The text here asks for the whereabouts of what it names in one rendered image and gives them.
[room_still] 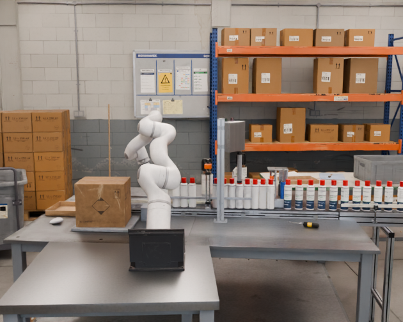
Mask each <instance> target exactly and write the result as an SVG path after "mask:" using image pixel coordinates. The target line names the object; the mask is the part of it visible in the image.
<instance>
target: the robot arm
mask: <svg viewBox="0 0 403 322"><path fill-rule="evenodd" d="M161 122H162V115H161V113H160V112H159V111H152V112H150V114H149V115H148V116H147V117H145V118H143V119H142V120H141V121H140V122H139V123H138V132H139V135H138V136H136V137H135V138H133V140H131V142H130V143H128V145H127V147H126V149H125V153H124V156H125V158H126V159H127V160H133V159H135V158H136V160H137V162H138V164H139V165H140V166H141V167H140V168H139V169H138V173H137V179H138V183H139V185H140V186H141V188H142V189H143V190H144V192H145V193H146V195H147V197H148V206H147V220H146V228H147V229H170V218H171V198H170V196H169V195H168V194H167V193H165V192H164V191H163V190H161V188H162V189H166V190H174V189H176V188H177V187H178V186H179V185H180V182H181V175H180V172H179V170H178V168H177V167H176V165H175V164H174V163H173V162H172V161H171V159H170V158H169V156H168V148H167V145H169V144H171V143H172V142H173V140H174V139H175V136H176V130H175V128H174V127H173V126H171V125H169V124H165V123H161ZM153 138H154V140H153V141H152V142H151V140H152V139H153ZM149 142H151V144H150V157H151V159H152V162H153V163H154V164H150V163H149V162H150V161H149V160H150V159H149V157H148V154H147V152H146V149H145V145H147V144H148V143H149Z"/></svg>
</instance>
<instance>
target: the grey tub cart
mask: <svg viewBox="0 0 403 322"><path fill-rule="evenodd" d="M27 183H28V180H27V176H26V170H25V169H15V168H13V167H0V250H9V249H12V244H11V243H3V240H4V239H5V238H7V237H9V236H10V235H12V234H13V233H15V232H17V231H18V230H19V229H22V228H23V227H24V185H25V184H27Z"/></svg>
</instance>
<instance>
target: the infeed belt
mask: <svg viewBox="0 0 403 322"><path fill-rule="evenodd" d="M142 206H143V204H132V205H131V208H140V207H142ZM171 209H201V210H205V206H196V207H195V208H189V206H188V207H187V208H181V207H179V208H174V207H173V205H171ZM224 210H247V209H236V208H234V209H229V208H227V209H224ZM248 210H253V209H248ZM257 210H258V211H310V210H306V208H303V210H295V208H291V210H284V209H283V208H274V209H273V210H268V209H265V210H261V209H257ZM312 211H316V212H339V211H338V210H337V209H336V211H329V208H326V210H325V211H319V210H317V208H314V210H312Z"/></svg>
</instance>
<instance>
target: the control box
mask: <svg viewBox="0 0 403 322"><path fill-rule="evenodd" d="M224 149H225V152H227V153H231V152H235V151H242V150H245V121H228V122H225V144H224Z"/></svg>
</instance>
